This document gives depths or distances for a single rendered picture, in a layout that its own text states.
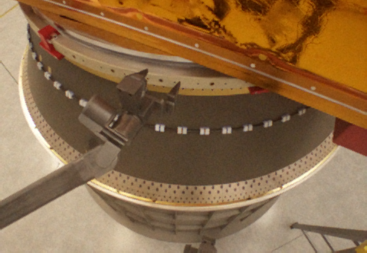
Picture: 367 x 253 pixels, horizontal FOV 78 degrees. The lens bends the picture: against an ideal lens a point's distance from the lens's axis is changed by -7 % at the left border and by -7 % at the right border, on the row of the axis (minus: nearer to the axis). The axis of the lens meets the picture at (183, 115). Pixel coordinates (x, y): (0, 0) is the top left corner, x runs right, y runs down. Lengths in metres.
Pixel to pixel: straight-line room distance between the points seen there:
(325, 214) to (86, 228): 2.16
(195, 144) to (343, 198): 2.10
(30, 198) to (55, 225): 1.90
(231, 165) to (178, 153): 0.23
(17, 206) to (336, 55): 0.71
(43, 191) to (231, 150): 0.66
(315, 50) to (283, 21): 0.08
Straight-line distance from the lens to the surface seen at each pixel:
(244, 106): 0.88
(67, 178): 0.57
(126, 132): 0.53
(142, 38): 0.76
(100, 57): 0.82
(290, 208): 2.52
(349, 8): 0.48
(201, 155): 0.95
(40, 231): 2.56
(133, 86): 0.49
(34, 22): 1.07
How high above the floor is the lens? 2.25
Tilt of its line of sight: 57 degrees down
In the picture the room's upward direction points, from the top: 3 degrees clockwise
